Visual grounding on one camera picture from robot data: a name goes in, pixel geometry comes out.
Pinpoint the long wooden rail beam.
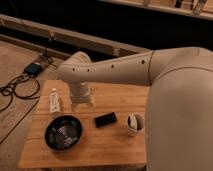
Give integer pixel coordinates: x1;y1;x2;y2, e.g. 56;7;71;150
0;14;148;56

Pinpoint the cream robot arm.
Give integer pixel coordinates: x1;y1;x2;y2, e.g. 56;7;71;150
58;47;213;171

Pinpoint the black rectangular block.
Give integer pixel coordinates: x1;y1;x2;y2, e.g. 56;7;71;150
95;112;117;128

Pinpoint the wooden slatted table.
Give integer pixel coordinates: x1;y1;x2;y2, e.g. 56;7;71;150
19;80;149;169

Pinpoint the black floor cable left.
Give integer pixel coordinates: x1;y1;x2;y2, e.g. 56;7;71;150
0;53;59;113

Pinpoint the black round bowl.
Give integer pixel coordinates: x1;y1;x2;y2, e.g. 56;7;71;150
44;115;83;151

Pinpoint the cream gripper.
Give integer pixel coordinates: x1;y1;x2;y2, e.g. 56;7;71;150
69;82;95;112

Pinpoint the black power adapter box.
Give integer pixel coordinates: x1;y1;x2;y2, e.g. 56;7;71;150
24;63;43;76

